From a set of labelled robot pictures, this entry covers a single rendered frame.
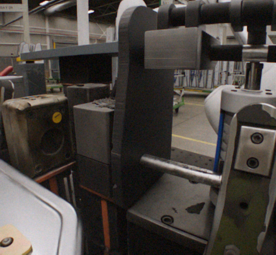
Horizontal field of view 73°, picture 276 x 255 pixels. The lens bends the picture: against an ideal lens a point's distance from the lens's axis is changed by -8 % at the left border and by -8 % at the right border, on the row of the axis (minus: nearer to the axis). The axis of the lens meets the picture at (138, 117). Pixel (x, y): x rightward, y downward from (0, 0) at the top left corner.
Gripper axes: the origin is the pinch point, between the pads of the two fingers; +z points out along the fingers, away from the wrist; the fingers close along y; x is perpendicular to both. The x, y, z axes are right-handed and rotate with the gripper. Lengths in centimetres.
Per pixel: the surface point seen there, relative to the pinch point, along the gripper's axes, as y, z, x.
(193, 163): -18.9, 23.1, -21.4
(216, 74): 151, 67, -875
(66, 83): -0.9, -17.6, 28.4
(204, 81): 163, 83, -721
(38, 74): 19.0, -18.2, 24.1
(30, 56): 9.3, -24.0, 31.2
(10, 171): -16, -11, 50
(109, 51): -17.0, -24.7, 31.0
